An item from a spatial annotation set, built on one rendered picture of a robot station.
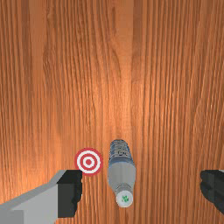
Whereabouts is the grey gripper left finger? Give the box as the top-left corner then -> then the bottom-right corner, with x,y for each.
0,169 -> 83,224

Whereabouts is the clear plastic bottle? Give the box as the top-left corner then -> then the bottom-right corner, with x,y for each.
107,138 -> 137,208

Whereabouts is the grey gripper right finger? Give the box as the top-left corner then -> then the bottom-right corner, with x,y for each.
199,169 -> 224,216

